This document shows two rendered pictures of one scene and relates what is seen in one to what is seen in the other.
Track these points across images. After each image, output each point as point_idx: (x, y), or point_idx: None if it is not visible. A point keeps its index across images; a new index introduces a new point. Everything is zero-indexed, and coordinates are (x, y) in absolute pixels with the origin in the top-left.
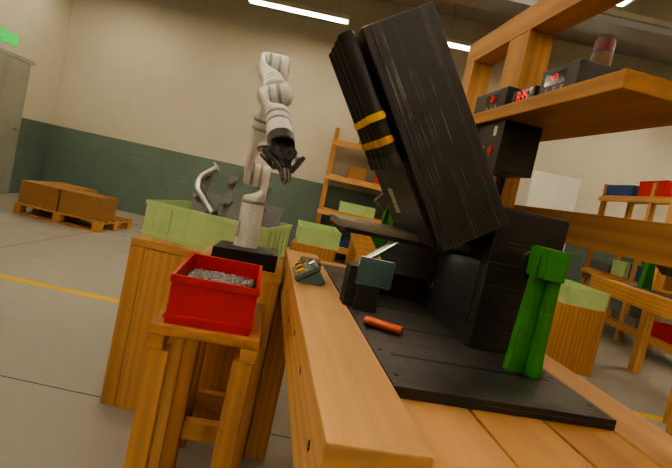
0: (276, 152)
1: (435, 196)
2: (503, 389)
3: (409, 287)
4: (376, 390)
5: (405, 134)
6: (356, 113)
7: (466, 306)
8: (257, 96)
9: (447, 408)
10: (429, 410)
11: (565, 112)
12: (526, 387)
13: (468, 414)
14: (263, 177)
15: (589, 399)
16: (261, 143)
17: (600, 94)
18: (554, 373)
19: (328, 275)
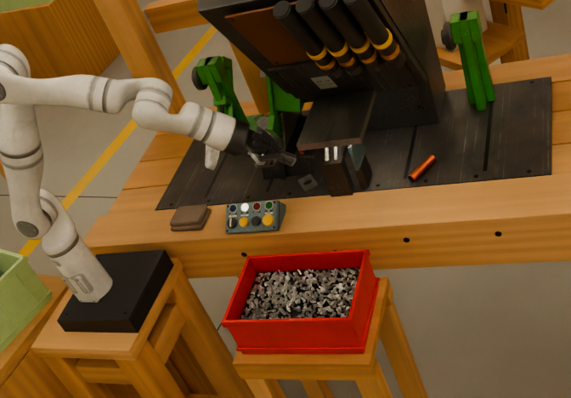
0: (262, 149)
1: (415, 52)
2: (526, 119)
3: (296, 134)
4: (564, 183)
5: (396, 30)
6: (336, 47)
7: (415, 100)
8: (149, 123)
9: (556, 155)
10: (564, 164)
11: None
12: (515, 106)
13: (561, 146)
14: (57, 206)
15: (501, 78)
16: (214, 160)
17: None
18: (455, 83)
19: (224, 204)
